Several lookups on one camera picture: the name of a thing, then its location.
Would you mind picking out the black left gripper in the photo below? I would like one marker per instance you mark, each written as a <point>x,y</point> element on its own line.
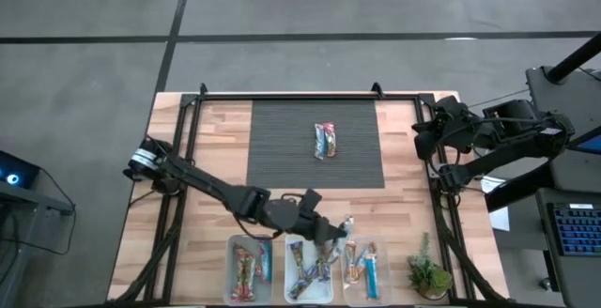
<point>291,216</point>

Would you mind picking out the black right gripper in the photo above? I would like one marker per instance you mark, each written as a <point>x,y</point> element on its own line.
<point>453,125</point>

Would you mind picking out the purple-label Chewy granola bar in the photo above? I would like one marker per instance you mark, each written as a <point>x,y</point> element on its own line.
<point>323,263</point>

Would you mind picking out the blue-label Chewy granola bar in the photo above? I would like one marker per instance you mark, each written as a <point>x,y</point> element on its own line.
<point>296,256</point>

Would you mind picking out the bright blue wrapper granola bar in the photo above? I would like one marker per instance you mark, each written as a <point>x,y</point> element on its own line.
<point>319,141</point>
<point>372,280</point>

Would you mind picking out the blue-ended green granola bar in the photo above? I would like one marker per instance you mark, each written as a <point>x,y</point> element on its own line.
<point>304,285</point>

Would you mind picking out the blue and silver granola bar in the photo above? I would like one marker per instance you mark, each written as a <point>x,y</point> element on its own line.
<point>266,254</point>

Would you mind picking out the red-ended granola bar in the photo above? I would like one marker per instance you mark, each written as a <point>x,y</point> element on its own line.
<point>241,275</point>

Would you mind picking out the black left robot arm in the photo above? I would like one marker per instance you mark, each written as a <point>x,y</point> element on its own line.
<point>206,183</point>

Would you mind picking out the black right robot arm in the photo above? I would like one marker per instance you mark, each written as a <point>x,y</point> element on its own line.
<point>512,125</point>

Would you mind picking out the translucent plastic storage bin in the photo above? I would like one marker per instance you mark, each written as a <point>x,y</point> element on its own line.
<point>249,241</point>
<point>382,247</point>
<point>309,256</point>

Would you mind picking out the gray woven placemat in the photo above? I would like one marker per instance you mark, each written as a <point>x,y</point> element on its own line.
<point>282,167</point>

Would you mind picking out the artificial pale green sprig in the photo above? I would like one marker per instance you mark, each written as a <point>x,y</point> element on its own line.
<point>425,242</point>

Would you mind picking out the artificial green succulent plant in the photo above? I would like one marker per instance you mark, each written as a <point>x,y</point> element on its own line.
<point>429,277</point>

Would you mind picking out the white paper sheet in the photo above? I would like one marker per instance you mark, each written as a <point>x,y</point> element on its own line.
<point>500,219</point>

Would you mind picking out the black equipment cart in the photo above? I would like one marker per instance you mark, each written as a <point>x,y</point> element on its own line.
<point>582,172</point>

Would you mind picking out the black slanted pole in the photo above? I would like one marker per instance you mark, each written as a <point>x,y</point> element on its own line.
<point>575,59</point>

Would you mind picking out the blue-screen monitor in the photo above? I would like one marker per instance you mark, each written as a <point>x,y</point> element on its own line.
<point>592,144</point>

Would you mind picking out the backlit black keyboard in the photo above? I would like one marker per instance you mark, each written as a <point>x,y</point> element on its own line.
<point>580,230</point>

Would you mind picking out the gray side desk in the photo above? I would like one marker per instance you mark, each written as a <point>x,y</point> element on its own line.
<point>33,197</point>

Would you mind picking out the black computer with blue light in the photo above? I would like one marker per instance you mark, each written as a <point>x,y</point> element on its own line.
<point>19,169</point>

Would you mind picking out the silver metal mounting bracket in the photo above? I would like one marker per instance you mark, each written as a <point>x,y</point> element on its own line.
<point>433,172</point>

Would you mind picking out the black diagonal frame strut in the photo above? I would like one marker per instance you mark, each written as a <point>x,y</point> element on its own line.
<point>472,266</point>
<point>146,262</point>

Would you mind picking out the black aluminium table frame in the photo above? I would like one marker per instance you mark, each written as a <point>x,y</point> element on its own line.
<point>263,96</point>

